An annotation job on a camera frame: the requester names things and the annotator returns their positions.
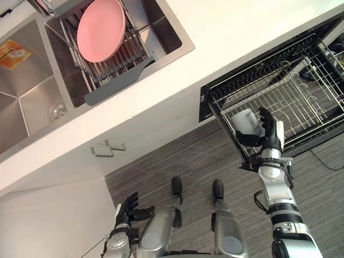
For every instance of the pink plate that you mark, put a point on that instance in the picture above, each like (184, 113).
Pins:
(100, 31)

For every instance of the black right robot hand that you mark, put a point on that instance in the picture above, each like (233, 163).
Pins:
(270, 129)

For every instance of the white cabinet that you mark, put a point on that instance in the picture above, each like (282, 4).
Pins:
(56, 215)

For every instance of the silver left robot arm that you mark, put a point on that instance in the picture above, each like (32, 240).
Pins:
(117, 242)

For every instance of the chrome faucet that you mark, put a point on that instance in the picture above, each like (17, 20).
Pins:
(44, 6)

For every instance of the silver right robot leg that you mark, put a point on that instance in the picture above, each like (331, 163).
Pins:
(225, 225)

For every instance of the silver robot leg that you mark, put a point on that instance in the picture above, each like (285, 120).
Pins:
(161, 223)
(225, 225)

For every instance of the black dishwasher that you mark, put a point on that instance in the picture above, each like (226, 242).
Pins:
(271, 88)

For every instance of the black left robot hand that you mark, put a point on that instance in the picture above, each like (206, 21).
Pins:
(129, 208)

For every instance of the stainless steel double sink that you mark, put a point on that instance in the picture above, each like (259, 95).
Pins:
(80, 53)

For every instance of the silver left robot leg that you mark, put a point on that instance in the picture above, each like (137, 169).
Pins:
(161, 223)

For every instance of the round sink drain strainer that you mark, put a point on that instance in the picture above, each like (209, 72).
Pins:
(57, 110)

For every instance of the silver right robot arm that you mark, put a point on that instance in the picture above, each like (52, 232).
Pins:
(285, 204)

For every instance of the grey sink drying rack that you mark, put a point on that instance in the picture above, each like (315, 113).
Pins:
(107, 64)

